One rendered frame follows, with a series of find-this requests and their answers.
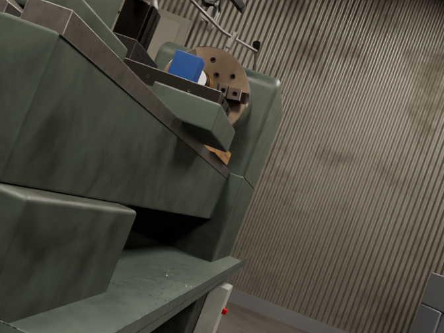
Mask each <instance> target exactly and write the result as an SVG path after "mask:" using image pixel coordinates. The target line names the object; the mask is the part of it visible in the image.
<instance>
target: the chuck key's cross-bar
mask: <svg viewBox="0 0 444 333"><path fill-rule="evenodd" d="M190 2H191V3H192V4H193V5H194V6H195V7H196V8H197V9H198V10H199V11H200V12H201V13H202V14H203V15H204V16H205V17H206V18H207V19H208V20H209V21H210V22H211V23H212V24H213V25H214V26H215V27H216V28H217V29H218V30H219V31H220V32H221V33H223V34H224V35H226V36H228V37H231V36H232V35H231V34H229V33H228V32H226V31H224V30H223V29H222V28H221V27H220V26H219V25H218V24H217V23H216V22H215V21H214V20H213V19H212V18H211V17H210V16H209V15H208V14H207V13H206V12H205V11H204V10H203V9H202V8H201V7H200V6H199V5H198V4H197V3H196V2H195V1H194V0H190ZM235 41H236V42H238V43H239V44H241V45H243V46H244V47H246V48H248V49H249V50H251V51H253V52H254V53H257V52H258V50H256V49H255V48H253V47H252V46H249V45H248V44H246V43H244V42H243V41H241V40H239V39H238V38H236V40H235Z"/></svg>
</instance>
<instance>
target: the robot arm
mask: <svg viewBox="0 0 444 333"><path fill-rule="evenodd" d="M230 1H231V3H232V4H233V5H234V6H235V7H236V9H237V10H238V11H239V12H240V13H243V12H244V11H245V10H246V8H245V4H244V2H242V1H241V0H230ZM202 4H203V6H204V7H207V8H209V9H208V10H207V11H206V13H207V14H208V15H209V16H210V17H211V18H212V19H213V20H214V21H215V22H217V21H218V19H219V17H220V14H221V11H222V10H223V7H224V5H225V0H202ZM200 17H201V18H202V21H204V22H205V23H206V24H208V26H207V31H208V32H209V31H210V30H211V29H212V28H213V27H214V25H213V24H212V23H211V22H210V21H209V20H208V19H207V18H206V17H205V16H204V15H203V14H202V13H200Z"/></svg>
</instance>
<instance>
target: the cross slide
mask: <svg viewBox="0 0 444 333"><path fill-rule="evenodd" d="M124 63H125V64H126V65H127V66H128V67H129V68H130V69H131V70H132V71H133V72H134V73H135V74H136V75H137V76H138V77H139V78H140V79H141V80H142V81H143V82H144V83H145V84H146V85H150V86H153V84H154V82H155V81H157V82H159V83H162V84H165V85H168V86H170V87H174V88H176V89H179V90H182V91H185V92H187V93H190V94H194V95H196V96H199V97H202V98H205V99H207V100H210V101H213V102H216V103H218V104H220V105H221V106H222V108H223V110H224V112H225V113H226V115H227V117H228V116H229V113H230V111H231V109H230V107H229V105H228V103H227V101H226V99H225V97H224V95H223V93H222V92H221V91H218V90H215V89H212V88H210V87H207V86H204V85H201V84H199V83H195V82H193V81H189V80H187V79H184V78H181V77H178V76H176V75H173V74H170V73H167V72H165V71H161V70H159V69H155V68H154V67H150V66H148V65H144V64H142V63H139V62H136V61H133V60H130V59H128V58H125V59H124Z"/></svg>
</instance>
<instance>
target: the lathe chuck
mask: <svg viewBox="0 0 444 333"><path fill-rule="evenodd" d="M195 50H196V53H197V56H198V57H201V58H202V59H203V61H204V63H205V65H204V68H203V70H204V71H205V72H206V73H208V74H209V75H210V76H211V78H212V80H213V81H214V82H218V83H219V84H221V85H228V86H229V87H231V88H235V89H242V92H243V93H247V94H248V96H247V100H246V104H240V103H236V102H229V101H227V103H228V105H229V107H230V109H231V111H230V113H229V116H228V119H229V121H230V123H231V125H232V126H233V128H234V130H236V129H237V128H238V127H239V126H240V125H241V123H242V122H243V120H244V119H245V117H246V115H247V113H248V109H249V107H250V99H251V93H250V85H249V82H248V78H247V76H246V72H245V70H244V68H243V67H242V65H241V64H240V63H239V61H238V60H237V59H236V58H235V57H234V56H232V55H231V54H230V53H228V52H226V51H225V50H222V49H219V48H215V47H211V46H198V47H195ZM171 62H172V60H171V61H170V62H169V63H168V65H167V66H166V67H165V69H164V70H163V71H165V72H168V69H169V67H170V65H171Z"/></svg>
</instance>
